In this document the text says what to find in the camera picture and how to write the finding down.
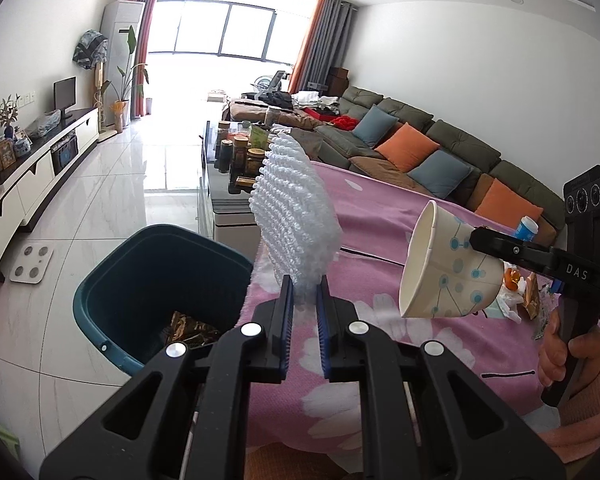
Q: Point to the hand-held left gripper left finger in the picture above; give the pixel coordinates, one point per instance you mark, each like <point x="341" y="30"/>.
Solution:
<point x="286" y="332"/>

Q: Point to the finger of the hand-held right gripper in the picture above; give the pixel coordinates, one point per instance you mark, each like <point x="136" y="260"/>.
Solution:
<point x="510" y="252"/>

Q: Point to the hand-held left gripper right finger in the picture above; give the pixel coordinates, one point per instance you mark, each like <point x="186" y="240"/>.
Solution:
<point x="324" y="332"/>

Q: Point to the orange peel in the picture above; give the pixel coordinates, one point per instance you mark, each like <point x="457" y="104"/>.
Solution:
<point x="512" y="277"/>

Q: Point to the patterned paper cup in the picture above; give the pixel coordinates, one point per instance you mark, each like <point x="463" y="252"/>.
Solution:
<point x="440" y="270"/>

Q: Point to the bubble wrap sheet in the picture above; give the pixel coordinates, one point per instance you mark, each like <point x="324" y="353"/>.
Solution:
<point x="295" y="210"/>

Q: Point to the teal trash bin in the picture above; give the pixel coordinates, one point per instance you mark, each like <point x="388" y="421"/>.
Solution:
<point x="155" y="270"/>

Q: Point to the person's right hand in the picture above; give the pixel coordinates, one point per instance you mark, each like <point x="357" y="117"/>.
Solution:
<point x="590" y="355"/>

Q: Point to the blue white bottle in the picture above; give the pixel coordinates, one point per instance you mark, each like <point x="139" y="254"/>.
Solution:
<point x="525" y="229"/>

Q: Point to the brown snack wrapper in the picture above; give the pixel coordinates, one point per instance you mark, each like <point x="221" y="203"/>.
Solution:
<point x="532" y="295"/>

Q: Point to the orange cushion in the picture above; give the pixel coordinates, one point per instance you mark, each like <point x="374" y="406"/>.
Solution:
<point x="407" y="147"/>
<point x="507" y="202"/>

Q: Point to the crumpled white tissue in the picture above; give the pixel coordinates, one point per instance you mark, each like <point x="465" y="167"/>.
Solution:
<point x="510" y="306"/>

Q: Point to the brown foil wrapper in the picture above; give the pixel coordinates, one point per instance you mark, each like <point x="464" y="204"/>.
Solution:
<point x="190" y="330"/>

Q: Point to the grey green sofa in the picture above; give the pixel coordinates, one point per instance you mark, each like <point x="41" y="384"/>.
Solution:
<point x="480" y="152"/>

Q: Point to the large blue grey cushion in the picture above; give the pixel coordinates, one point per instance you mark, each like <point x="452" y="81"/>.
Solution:
<point x="440" y="173"/>

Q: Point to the pink floral blanket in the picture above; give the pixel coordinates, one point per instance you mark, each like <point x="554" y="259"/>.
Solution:
<point x="380" y="210"/>

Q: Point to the black glass coffee table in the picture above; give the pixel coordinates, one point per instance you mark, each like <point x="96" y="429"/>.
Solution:
<point x="215" y="195"/>

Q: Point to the brown sofa seat cover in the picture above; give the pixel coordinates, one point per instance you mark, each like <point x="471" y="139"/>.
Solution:
<point x="250" y="110"/>
<point x="380" y="167"/>

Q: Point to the group of jars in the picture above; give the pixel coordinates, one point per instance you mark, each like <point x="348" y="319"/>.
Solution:
<point x="240" y="155"/>

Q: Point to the small blue grey cushion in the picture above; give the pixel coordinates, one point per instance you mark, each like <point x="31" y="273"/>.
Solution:
<point x="375" y="125"/>

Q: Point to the red cloth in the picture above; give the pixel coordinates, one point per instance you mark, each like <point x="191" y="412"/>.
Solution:
<point x="346" y="122"/>

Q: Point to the pile of white clothes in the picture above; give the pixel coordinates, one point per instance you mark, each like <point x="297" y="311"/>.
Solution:
<point x="312" y="98"/>

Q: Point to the black bag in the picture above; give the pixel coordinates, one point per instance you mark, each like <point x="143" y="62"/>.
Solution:
<point x="280" y="97"/>

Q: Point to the dark brown cabinet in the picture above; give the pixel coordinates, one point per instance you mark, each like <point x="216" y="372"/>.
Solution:
<point x="337" y="80"/>

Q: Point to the white desk fan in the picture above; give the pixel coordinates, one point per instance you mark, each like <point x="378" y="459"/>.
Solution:
<point x="267" y="81"/>

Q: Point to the white bathroom scale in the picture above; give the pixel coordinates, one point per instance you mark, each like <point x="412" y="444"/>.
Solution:
<point x="31" y="264"/>

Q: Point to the orange grey curtain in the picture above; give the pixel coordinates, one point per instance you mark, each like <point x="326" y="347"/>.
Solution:
<point x="147" y="50"/>
<point x="320" y="45"/>

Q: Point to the tall leafy potted plant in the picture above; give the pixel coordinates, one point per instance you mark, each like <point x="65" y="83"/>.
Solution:
<point x="125" y="90"/>

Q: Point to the white black tv cabinet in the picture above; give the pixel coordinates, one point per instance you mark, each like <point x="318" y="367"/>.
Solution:
<point x="40" y="170"/>

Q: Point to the large window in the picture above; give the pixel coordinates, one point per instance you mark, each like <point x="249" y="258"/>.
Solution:
<point x="230" y="30"/>

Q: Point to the clear bag on cabinet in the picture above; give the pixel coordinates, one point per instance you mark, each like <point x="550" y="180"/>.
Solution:
<point x="42" y="124"/>

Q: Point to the blue white porcelain jar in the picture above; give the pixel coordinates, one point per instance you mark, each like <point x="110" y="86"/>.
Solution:
<point x="22" y="144"/>

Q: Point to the black monitor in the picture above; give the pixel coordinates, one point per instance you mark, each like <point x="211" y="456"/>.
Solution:
<point x="65" y="94"/>

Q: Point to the white standing air conditioner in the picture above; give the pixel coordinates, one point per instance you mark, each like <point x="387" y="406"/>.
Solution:
<point x="120" y="35"/>

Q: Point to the cloth covered standing fan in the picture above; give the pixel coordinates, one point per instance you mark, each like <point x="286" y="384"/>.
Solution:
<point x="90" y="50"/>

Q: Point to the small plant in vase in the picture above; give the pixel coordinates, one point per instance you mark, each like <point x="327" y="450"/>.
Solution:
<point x="7" y="115"/>

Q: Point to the wooden picture frame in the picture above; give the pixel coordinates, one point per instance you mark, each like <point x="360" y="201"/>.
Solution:
<point x="5" y="155"/>

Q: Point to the wall switch panel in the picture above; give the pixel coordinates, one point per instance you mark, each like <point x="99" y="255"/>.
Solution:
<point x="25" y="98"/>

